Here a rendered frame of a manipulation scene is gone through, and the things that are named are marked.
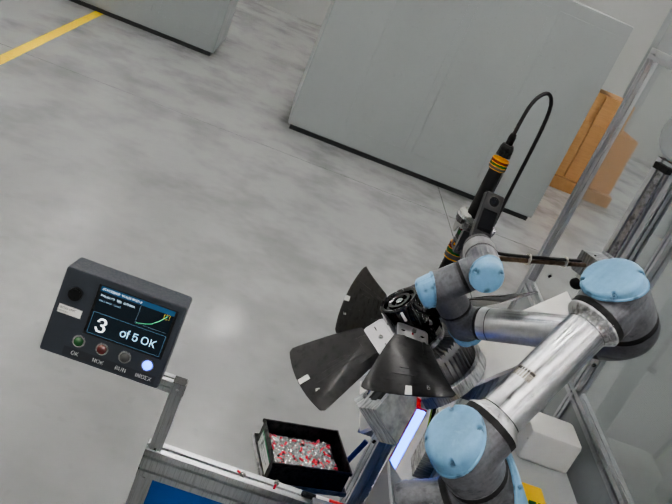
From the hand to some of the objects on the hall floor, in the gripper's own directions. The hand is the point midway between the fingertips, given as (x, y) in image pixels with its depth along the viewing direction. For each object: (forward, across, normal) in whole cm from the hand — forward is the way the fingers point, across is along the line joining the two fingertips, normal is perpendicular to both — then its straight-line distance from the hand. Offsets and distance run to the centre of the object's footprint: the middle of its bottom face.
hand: (472, 210), depth 201 cm
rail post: (-40, -53, -156) cm, 169 cm away
